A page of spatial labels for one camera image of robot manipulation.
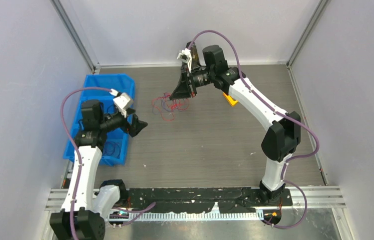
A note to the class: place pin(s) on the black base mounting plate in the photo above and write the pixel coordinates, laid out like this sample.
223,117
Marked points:
201,199

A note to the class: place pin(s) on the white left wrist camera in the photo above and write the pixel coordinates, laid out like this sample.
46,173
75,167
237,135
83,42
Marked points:
122,101

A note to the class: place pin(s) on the perforated metal rail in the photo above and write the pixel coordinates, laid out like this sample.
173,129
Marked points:
214,215

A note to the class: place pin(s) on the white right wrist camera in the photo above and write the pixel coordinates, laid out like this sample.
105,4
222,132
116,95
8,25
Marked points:
186,57

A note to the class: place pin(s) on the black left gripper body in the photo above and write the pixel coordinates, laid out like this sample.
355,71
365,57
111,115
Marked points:
126,123

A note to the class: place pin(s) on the black metronome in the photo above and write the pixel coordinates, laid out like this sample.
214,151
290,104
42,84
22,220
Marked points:
195,61

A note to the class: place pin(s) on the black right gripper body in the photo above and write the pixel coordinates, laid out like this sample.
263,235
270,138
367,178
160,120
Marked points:
192,84

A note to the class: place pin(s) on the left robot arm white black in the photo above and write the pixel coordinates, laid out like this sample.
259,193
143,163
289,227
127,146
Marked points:
82,215

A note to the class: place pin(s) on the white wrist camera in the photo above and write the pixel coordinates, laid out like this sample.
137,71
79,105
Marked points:
186,57
122,101

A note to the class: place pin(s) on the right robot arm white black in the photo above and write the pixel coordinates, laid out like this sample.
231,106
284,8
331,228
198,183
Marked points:
282,134

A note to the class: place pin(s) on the blue plastic bin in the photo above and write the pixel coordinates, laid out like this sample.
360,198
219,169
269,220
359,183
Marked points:
115,148

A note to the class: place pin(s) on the yellow triangular plastic piece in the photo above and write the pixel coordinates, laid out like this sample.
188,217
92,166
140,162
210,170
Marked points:
232,102

